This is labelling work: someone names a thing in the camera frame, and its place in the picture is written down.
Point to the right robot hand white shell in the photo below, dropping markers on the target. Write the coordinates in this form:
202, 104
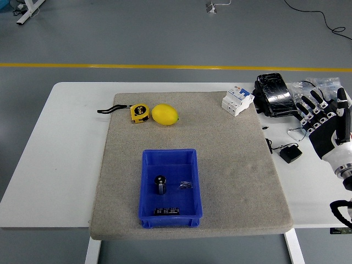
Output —
327, 137

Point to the dark cylindrical battery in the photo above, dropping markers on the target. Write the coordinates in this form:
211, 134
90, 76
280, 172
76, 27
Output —
160, 187
166, 211

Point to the blue plastic box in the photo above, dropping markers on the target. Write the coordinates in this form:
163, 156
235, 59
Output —
178, 200

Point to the small black power adapter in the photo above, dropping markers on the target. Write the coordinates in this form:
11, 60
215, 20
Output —
291, 154

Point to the clear bag of small screws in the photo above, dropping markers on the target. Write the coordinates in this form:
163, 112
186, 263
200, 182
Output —
327, 83

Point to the clear bag of silver nuts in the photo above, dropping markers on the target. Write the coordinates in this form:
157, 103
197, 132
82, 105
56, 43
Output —
298, 92

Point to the black plastic-wrapped device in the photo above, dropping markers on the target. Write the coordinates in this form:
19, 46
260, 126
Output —
275, 93

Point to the black table control panel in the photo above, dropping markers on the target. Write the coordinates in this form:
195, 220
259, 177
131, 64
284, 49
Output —
341, 231

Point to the white circuit breaker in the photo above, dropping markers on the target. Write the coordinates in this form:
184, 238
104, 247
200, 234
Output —
236, 100

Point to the grey-brown mat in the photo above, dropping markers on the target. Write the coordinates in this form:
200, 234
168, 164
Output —
220, 132

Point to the white table leg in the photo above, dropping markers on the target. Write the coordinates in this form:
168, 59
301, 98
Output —
92, 251
294, 247

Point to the small metal clip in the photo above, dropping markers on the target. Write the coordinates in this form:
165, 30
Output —
186, 184

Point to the yellow lemon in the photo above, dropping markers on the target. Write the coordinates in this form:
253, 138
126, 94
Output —
165, 114

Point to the yellow tape measure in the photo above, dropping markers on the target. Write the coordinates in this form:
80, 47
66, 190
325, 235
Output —
140, 112

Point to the white desk frame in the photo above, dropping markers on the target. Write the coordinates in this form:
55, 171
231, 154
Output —
23, 18

